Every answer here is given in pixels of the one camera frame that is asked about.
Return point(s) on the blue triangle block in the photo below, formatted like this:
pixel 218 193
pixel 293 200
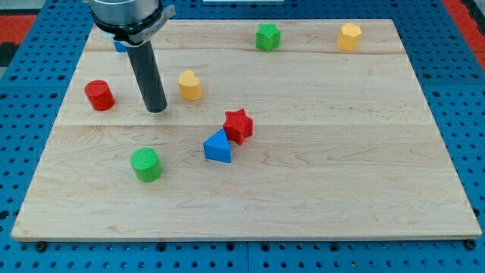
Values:
pixel 217 147

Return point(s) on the light wooden board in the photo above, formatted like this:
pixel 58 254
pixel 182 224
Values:
pixel 344 146

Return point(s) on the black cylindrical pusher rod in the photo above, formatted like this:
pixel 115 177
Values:
pixel 145 68

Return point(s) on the red star block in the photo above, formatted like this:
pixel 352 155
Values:
pixel 238 126

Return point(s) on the yellow heart block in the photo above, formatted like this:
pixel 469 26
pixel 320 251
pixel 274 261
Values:
pixel 190 86

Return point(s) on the blue cube block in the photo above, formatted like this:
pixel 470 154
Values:
pixel 119 47

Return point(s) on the yellow hexagon block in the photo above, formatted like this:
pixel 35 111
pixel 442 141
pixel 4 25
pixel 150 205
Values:
pixel 349 37

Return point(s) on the red cylinder block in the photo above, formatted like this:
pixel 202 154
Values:
pixel 99 95

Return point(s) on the green cylinder block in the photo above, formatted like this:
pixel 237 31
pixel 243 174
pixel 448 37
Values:
pixel 146 164

